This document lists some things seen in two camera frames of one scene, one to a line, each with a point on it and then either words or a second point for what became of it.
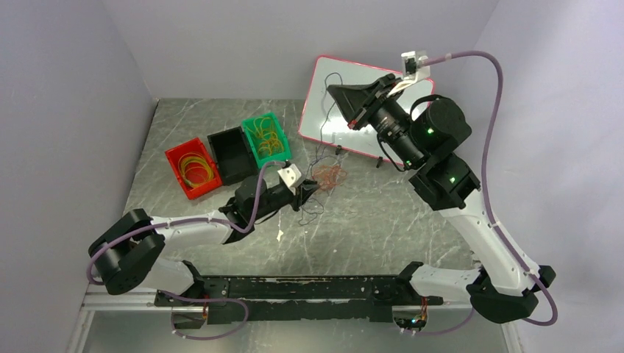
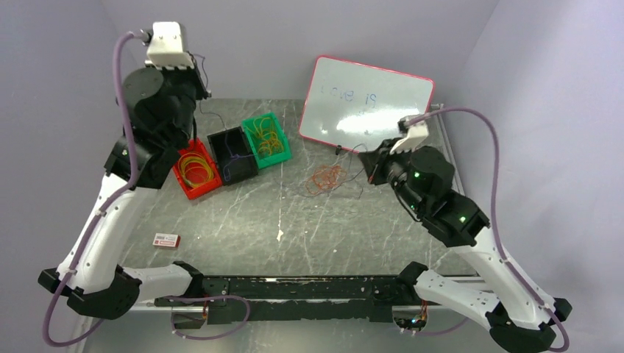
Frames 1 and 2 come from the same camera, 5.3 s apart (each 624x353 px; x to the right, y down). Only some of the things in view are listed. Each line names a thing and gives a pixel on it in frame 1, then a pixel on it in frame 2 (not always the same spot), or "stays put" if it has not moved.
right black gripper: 358,102 → 375,160
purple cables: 315,154 → 232,152
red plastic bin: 193,168 stays put
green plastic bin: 266,140 stays put
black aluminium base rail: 257,298 stays put
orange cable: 268,140 stays put
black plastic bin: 233,156 stays put
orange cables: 329,176 stays put
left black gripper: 296,200 → 194,74
